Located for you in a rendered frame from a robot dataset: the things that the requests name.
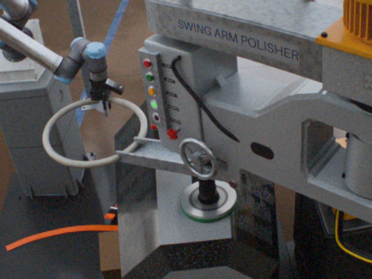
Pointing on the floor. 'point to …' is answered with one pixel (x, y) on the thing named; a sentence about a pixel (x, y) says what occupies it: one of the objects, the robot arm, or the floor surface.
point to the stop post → (84, 38)
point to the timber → (109, 254)
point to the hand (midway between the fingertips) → (109, 111)
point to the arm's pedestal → (55, 90)
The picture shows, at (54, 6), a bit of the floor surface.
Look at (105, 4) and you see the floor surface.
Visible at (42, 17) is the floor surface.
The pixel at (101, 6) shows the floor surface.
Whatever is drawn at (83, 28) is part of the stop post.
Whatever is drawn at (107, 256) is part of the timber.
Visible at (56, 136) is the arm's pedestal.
